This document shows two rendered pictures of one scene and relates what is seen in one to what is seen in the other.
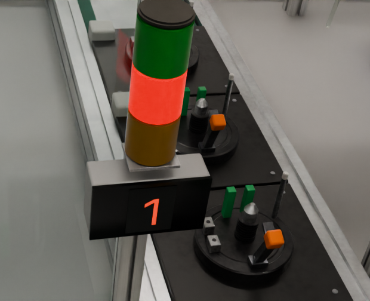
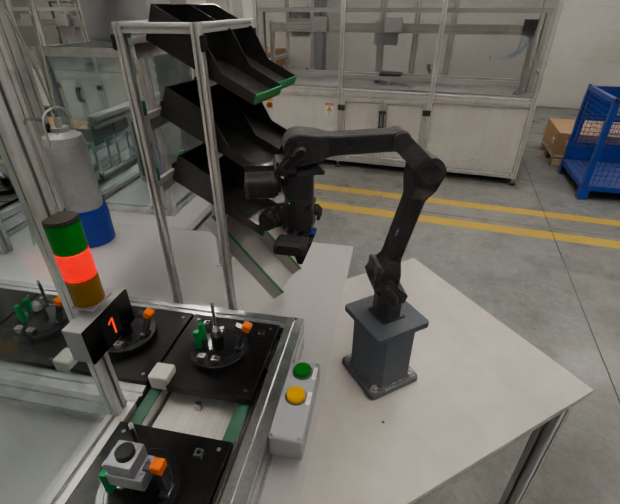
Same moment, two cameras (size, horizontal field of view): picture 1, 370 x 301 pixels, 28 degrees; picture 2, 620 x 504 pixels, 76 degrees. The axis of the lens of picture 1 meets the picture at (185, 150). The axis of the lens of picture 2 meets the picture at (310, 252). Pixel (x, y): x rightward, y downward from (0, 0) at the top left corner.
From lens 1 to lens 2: 0.30 m
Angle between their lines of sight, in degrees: 47
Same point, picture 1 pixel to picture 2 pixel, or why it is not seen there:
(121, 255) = (102, 371)
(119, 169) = (82, 319)
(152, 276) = not seen: hidden behind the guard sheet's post
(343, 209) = not seen: hidden behind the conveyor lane
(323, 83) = not seen: hidden behind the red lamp
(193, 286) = (130, 367)
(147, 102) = (81, 269)
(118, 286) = (109, 389)
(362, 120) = (102, 267)
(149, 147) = (94, 292)
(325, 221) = (147, 302)
